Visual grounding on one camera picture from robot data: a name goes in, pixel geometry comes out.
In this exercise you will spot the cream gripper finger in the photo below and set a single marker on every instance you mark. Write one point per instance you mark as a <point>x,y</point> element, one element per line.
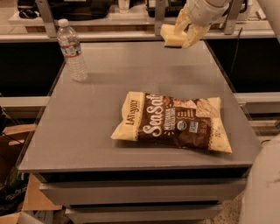
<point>182,22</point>
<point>194,34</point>

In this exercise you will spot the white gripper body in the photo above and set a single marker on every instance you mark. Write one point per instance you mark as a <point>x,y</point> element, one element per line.
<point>202,15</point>

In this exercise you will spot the yellow sponge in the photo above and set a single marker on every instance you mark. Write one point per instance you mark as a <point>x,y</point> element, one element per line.
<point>170,38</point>

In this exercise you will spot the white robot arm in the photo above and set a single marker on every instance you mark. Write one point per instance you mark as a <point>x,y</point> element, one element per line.
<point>261,200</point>

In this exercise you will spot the clear plastic water bottle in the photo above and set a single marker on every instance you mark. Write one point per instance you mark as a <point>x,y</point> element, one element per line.
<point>70,46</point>

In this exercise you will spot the black tray right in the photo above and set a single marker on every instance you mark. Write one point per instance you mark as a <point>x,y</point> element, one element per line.
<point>172,7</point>

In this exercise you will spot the black tray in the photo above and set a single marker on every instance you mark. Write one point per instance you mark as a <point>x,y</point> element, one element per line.
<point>172,7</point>
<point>72,10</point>

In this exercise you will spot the brown tortilla chips bag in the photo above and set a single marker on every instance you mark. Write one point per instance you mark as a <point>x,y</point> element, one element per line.
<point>161,119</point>

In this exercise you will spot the black tray left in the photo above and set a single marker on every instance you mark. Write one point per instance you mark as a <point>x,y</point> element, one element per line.
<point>72,10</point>

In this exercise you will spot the grey drawer cabinet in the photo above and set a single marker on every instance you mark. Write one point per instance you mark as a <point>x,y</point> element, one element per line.
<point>101,180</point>

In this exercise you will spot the middle metal bracket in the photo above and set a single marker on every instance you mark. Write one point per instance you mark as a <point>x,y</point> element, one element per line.
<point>159,16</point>

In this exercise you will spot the metal bracket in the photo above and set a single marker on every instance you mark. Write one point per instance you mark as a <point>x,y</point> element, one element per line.
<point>233,12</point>
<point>47,17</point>
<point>159,16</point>

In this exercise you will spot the right metal bracket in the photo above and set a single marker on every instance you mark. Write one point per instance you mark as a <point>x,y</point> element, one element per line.
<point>233,12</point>

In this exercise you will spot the left metal bracket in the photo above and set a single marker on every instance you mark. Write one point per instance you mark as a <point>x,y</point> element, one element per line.
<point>47,17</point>

